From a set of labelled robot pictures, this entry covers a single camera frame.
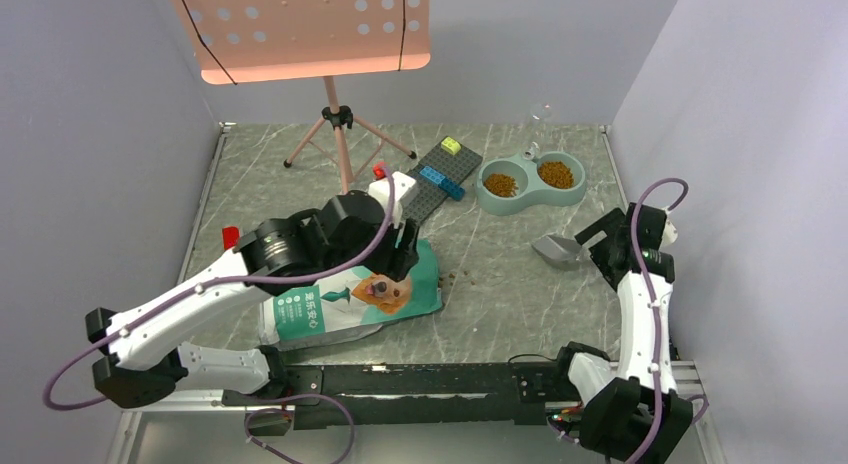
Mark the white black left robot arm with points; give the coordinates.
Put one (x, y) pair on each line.
(146, 351)

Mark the teal double pet bowl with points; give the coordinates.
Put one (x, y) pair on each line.
(529, 187)

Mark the pink music stand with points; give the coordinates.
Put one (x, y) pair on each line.
(252, 41)

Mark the spilled kibble on table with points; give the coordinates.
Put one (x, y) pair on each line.
(450, 280)

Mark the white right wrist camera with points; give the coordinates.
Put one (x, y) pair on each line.
(670, 232)

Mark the red grey brick hammer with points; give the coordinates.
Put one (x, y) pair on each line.
(230, 236)

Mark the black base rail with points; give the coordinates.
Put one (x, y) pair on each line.
(522, 392)

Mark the yellow toy brick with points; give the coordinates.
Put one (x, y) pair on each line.
(450, 145)

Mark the metal food scoop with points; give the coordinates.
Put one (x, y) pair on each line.
(561, 253)

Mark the brown kibble in bowl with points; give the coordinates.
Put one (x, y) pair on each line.
(508, 179)

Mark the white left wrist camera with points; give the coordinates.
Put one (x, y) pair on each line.
(405, 188)

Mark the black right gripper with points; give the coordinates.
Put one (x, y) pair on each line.
(611, 225)

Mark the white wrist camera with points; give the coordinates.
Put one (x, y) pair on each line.
(670, 232)
(405, 188)

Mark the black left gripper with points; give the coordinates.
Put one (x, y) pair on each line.
(396, 263)

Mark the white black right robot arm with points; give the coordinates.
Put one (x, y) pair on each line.
(630, 409)

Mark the dark blue toy brick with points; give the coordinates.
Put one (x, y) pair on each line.
(453, 190)

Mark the green pet food bag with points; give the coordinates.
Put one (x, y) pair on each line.
(350, 305)

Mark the dark grey brick baseplate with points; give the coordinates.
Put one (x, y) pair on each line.
(458, 168)

